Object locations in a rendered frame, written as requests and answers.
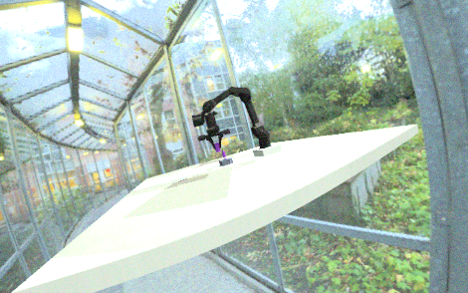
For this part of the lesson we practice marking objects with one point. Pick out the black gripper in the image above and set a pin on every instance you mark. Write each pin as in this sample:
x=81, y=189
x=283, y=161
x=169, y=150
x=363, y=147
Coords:
x=208, y=138

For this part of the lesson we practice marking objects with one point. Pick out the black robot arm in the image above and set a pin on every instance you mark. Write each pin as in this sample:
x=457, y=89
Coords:
x=245, y=96

